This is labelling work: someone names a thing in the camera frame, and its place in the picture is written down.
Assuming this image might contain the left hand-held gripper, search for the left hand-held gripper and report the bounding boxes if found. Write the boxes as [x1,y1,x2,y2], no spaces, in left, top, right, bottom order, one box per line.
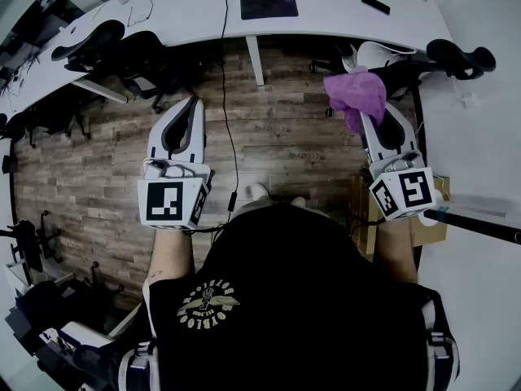
[137,96,213,231]

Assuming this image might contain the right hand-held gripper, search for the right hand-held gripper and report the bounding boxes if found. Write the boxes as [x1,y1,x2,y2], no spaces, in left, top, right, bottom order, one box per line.
[357,101,439,222]

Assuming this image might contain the purple cloth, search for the purple cloth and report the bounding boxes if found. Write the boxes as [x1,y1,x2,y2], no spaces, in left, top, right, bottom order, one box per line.
[323,66,388,134]

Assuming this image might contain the black mouse pad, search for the black mouse pad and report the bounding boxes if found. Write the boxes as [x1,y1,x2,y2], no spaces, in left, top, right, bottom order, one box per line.
[239,0,300,21]

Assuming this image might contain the person's left forearm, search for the person's left forearm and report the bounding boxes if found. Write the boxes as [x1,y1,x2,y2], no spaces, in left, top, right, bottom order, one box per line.
[145,226,197,283]

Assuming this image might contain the person's right forearm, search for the person's right forearm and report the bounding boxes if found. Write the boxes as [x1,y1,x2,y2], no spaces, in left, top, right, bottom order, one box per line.
[372,217,420,285]

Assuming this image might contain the white office chair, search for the white office chair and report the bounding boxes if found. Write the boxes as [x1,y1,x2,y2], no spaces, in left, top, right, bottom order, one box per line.
[340,40,419,74]

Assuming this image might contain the brown cardboard box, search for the brown cardboard box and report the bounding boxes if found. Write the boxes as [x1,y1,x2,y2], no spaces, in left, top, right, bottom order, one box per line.
[350,174,452,257]

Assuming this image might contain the white desk leg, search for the white desk leg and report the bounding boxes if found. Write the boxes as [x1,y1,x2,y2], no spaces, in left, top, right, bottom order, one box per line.
[245,36,266,88]

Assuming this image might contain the black office chair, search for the black office chair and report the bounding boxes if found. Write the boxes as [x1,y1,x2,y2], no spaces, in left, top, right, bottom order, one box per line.
[422,38,498,81]
[50,19,204,115]

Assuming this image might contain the black tube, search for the black tube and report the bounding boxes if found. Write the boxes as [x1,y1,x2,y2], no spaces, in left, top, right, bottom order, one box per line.
[422,209,521,244]

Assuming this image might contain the thin-framed eyeglasses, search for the thin-framed eyeglasses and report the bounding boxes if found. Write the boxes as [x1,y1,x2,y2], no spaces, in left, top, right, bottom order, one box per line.
[126,0,155,29]

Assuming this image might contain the black flat phone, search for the black flat phone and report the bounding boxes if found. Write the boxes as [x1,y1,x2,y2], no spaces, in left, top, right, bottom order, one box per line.
[361,0,392,16]

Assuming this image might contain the black chair base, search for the black chair base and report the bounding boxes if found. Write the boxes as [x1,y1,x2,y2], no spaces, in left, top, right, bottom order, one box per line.
[0,209,63,275]

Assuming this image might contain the person's black printed t-shirt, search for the person's black printed t-shirt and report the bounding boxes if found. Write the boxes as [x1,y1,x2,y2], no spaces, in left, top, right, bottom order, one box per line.
[142,201,461,391]

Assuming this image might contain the black hanging cable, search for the black hanging cable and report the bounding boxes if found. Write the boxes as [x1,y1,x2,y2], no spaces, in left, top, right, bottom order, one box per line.
[219,0,245,215]

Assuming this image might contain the grey backpack strap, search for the grey backpack strap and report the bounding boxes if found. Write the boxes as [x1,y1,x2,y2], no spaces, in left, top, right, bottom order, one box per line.
[420,294,462,391]
[117,339,160,391]

